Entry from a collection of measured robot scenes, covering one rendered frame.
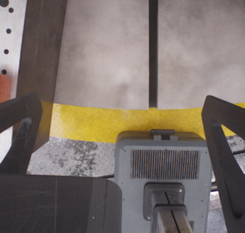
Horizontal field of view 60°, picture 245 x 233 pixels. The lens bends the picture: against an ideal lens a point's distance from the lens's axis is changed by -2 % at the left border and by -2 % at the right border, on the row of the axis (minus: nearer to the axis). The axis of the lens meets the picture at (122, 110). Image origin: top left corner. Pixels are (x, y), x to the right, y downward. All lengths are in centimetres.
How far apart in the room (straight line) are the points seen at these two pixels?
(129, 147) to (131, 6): 67
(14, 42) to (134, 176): 83
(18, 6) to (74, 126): 84
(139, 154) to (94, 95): 38
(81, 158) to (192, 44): 93
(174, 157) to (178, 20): 67
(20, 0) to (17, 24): 7
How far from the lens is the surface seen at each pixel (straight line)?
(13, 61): 72
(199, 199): 130
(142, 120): 135
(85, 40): 105
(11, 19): 74
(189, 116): 140
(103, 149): 140
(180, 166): 119
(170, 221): 100
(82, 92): 104
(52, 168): 151
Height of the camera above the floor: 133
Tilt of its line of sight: 83 degrees down
